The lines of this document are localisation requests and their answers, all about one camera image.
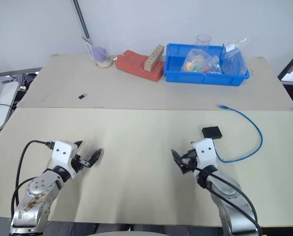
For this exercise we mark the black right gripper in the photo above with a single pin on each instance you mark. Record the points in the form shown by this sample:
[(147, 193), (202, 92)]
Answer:
[(191, 159)]

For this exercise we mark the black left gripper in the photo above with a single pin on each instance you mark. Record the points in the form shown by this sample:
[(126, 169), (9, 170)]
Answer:
[(77, 162)]

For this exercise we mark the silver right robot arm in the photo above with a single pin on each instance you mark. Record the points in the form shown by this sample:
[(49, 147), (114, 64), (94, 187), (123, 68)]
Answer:
[(230, 196)]

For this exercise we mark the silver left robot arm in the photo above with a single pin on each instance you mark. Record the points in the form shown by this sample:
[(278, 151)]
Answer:
[(38, 194)]

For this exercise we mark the small black square box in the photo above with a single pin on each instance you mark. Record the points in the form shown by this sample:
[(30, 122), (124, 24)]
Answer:
[(212, 132)]

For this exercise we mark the small black USB dongle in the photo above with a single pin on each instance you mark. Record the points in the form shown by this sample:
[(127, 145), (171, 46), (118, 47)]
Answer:
[(82, 96)]

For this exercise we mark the blue plastic bin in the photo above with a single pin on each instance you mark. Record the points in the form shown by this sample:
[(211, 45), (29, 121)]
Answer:
[(175, 73)]

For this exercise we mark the clear measuring jug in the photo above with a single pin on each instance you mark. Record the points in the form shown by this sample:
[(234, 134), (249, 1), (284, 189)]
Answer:
[(103, 62)]

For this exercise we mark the bag of colourful small items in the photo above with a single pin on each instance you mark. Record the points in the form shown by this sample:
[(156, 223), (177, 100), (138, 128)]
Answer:
[(200, 62)]

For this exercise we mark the wooden block with holes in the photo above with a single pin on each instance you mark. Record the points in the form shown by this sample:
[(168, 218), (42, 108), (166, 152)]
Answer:
[(152, 60)]

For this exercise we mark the purple object in jug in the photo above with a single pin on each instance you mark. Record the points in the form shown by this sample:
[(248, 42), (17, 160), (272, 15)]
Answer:
[(99, 54)]

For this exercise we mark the red foam block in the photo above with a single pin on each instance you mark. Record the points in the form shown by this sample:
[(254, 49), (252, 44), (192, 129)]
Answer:
[(131, 64)]

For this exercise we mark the clear bag with dark contents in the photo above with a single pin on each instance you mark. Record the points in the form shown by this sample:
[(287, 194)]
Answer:
[(233, 62)]

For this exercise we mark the thin black stick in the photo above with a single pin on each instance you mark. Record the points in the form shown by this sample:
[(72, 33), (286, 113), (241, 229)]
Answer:
[(222, 50)]

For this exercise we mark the grey side table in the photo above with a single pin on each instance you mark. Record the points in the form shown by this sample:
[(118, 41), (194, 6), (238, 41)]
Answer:
[(13, 72)]

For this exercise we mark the clear plastic cup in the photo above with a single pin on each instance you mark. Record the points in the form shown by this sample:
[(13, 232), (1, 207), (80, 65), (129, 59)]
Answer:
[(203, 40)]

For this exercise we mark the ribbed metal pole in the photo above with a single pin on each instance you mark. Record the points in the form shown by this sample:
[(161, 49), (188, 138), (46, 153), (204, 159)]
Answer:
[(83, 22)]

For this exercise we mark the dark monitor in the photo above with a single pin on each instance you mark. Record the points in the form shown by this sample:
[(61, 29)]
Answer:
[(292, 62)]

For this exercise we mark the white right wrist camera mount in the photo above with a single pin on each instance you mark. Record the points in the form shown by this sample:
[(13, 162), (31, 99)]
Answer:
[(205, 152)]

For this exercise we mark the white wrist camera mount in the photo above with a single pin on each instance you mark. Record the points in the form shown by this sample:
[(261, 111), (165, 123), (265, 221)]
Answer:
[(62, 153), (205, 152)]

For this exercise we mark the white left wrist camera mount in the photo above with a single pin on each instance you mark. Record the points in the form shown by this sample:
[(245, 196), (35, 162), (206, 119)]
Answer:
[(62, 153)]

